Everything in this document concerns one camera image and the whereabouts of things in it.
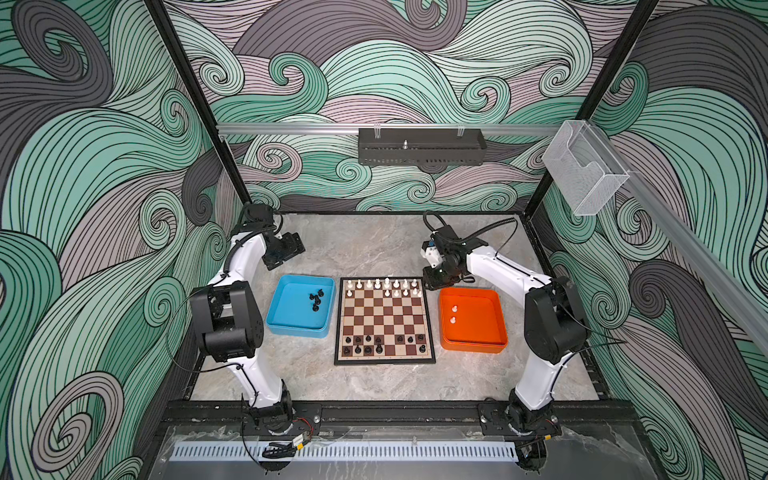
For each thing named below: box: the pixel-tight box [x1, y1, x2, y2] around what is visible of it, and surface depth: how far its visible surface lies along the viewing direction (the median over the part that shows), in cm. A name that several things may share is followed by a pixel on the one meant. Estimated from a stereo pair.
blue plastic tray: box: [266, 275, 336, 339], surface depth 95 cm
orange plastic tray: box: [439, 288, 508, 354], surface depth 92 cm
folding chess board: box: [334, 276, 436, 366], surface depth 90 cm
